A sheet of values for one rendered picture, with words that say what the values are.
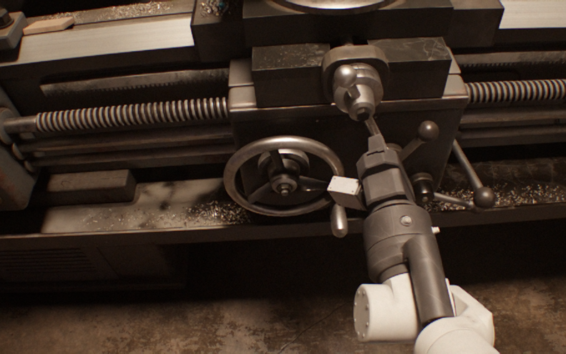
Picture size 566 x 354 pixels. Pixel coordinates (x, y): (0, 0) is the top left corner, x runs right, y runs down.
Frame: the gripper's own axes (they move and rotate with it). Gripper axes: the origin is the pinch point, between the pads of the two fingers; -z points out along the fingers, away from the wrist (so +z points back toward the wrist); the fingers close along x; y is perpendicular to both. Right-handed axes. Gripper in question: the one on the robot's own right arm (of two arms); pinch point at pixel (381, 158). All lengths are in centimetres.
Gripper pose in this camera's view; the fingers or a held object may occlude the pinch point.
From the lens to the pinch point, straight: 66.4
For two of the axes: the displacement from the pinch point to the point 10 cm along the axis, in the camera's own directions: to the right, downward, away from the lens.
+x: 4.5, 5.5, 7.0
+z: 0.3, 7.8, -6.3
